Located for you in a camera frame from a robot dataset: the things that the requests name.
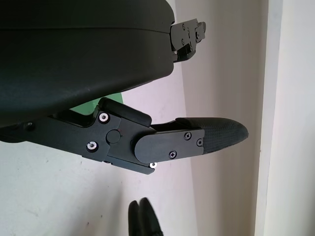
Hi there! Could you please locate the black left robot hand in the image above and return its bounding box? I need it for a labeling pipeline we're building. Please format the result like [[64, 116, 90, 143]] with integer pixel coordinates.
[[0, 0, 249, 176]]

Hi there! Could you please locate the green wooden block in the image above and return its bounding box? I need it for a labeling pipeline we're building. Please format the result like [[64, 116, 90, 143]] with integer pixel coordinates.
[[69, 92, 124, 116]]

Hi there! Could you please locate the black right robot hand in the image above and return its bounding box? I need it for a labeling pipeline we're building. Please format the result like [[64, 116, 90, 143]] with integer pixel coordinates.
[[128, 196, 164, 236]]

